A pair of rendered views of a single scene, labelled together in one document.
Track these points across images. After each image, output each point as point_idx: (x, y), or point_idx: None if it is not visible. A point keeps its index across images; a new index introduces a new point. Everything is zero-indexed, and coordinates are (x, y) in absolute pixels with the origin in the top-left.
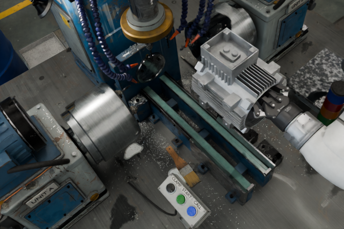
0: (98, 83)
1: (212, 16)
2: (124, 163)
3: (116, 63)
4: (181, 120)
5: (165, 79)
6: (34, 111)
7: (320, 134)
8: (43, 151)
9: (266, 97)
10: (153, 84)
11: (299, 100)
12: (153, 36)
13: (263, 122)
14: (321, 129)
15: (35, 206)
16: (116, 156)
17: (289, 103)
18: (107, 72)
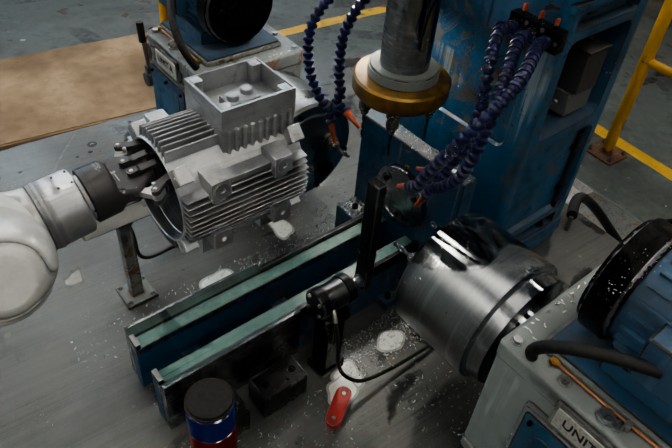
0: None
1: (489, 235)
2: None
3: (336, 79)
4: (302, 260)
5: (400, 244)
6: (288, 44)
7: (17, 195)
8: (216, 48)
9: (143, 154)
10: (393, 232)
11: None
12: (355, 80)
13: (310, 440)
14: (28, 200)
15: (159, 68)
16: None
17: (110, 173)
18: (305, 58)
